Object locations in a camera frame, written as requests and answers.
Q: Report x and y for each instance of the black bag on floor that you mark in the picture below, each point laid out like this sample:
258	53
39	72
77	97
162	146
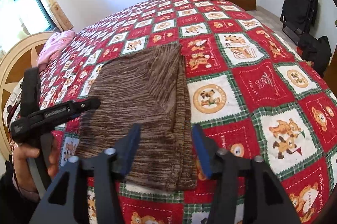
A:
315	51

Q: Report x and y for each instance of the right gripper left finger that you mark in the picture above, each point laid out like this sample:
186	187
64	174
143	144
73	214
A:
66	199

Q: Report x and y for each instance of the brown knitted sweater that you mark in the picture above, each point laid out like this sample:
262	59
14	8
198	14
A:
148	88

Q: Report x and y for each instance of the person's left hand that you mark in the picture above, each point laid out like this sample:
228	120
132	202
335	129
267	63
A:
24	151

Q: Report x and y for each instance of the window with dark frame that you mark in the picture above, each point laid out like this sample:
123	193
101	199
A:
21	18

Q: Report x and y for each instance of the black folded chair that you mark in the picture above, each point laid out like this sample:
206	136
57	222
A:
297	17

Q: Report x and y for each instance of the cream wooden headboard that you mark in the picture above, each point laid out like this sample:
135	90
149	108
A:
20	57

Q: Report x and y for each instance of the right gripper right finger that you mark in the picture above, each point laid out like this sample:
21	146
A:
265	200

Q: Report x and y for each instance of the red patchwork bear quilt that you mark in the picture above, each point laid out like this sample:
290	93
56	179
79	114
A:
249	90

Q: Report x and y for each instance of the pink pillow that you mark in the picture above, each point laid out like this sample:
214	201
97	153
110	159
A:
54	46

